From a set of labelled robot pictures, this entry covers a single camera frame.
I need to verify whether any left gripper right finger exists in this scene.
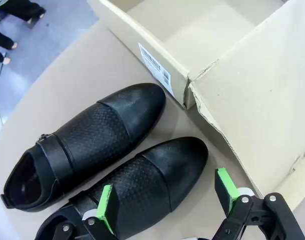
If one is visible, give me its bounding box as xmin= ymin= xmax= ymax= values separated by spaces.
xmin=212 ymin=167 xmax=305 ymax=240

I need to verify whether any bystander in black trousers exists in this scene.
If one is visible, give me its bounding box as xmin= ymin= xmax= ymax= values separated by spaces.
xmin=0 ymin=26 xmax=19 ymax=66

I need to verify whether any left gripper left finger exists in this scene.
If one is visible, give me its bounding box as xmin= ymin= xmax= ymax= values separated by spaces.
xmin=53 ymin=184 xmax=122 ymax=240

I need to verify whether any black leather buckle shoe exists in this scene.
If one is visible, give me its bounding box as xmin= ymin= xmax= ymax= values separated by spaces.
xmin=0 ymin=82 xmax=167 ymax=213
xmin=34 ymin=136 xmax=210 ymax=240

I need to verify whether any white barcode label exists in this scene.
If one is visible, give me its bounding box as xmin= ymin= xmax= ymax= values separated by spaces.
xmin=138 ymin=42 xmax=177 ymax=97

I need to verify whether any cardboard shoe box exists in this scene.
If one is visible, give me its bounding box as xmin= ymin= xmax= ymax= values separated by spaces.
xmin=86 ymin=0 xmax=305 ymax=213

